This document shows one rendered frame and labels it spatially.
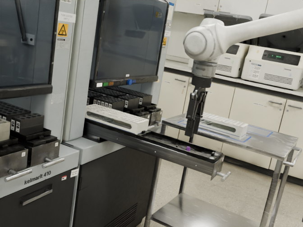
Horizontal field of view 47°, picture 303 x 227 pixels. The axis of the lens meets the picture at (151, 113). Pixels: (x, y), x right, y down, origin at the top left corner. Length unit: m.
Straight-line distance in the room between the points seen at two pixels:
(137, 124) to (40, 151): 0.42
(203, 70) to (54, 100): 0.57
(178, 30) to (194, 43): 3.49
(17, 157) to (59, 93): 0.33
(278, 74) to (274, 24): 2.43
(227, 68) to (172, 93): 0.68
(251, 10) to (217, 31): 2.86
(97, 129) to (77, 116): 0.10
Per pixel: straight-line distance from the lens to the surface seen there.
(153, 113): 1.92
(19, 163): 1.21
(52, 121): 1.40
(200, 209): 2.14
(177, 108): 3.92
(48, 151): 1.29
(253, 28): 1.17
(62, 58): 1.37
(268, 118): 3.65
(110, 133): 1.51
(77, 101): 1.48
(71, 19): 1.37
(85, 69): 1.48
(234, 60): 3.69
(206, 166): 1.34
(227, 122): 1.70
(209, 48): 1.11
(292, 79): 3.61
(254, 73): 3.65
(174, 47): 4.60
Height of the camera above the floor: 1.25
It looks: 13 degrees down
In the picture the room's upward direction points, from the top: 10 degrees clockwise
